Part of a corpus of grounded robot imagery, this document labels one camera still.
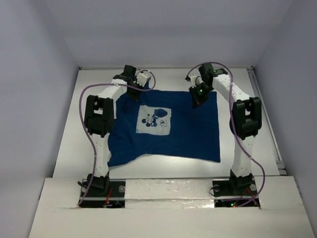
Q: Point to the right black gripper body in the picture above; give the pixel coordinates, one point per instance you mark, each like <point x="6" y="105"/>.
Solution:
<point x="200" y="92"/>

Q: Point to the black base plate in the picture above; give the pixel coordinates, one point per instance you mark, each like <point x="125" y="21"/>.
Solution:
<point x="113" y="198"/>
<point x="235" y="196"/>

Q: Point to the blue t shirt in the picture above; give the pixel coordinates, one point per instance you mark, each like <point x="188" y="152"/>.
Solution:
<point x="164" y="123"/>

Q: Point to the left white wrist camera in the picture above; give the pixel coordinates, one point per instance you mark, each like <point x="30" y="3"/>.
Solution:
<point x="142" y="78"/>

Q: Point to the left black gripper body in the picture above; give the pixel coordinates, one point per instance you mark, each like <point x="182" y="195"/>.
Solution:
<point x="134" y="92"/>

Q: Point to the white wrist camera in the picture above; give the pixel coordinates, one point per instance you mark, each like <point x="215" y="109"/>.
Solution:
<point x="195" y="80"/>
<point x="142" y="78"/>

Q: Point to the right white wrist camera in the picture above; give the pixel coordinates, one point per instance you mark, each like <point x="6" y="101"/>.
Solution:
<point x="195" y="80"/>

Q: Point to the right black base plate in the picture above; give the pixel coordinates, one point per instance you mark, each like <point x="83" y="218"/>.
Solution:
<point x="235" y="196"/>

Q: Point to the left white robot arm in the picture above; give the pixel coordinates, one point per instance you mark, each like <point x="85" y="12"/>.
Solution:
<point x="100" y="115"/>

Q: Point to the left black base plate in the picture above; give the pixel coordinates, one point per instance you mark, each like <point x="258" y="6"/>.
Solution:
<point x="113" y="198"/>

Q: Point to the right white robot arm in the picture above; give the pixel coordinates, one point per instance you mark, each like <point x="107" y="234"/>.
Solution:
<point x="245" y="123"/>

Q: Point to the silver foil strip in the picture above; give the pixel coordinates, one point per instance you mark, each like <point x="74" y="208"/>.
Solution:
<point x="168" y="194"/>

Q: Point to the aluminium side rail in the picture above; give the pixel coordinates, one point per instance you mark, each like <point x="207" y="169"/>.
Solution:
<point x="278" y="158"/>

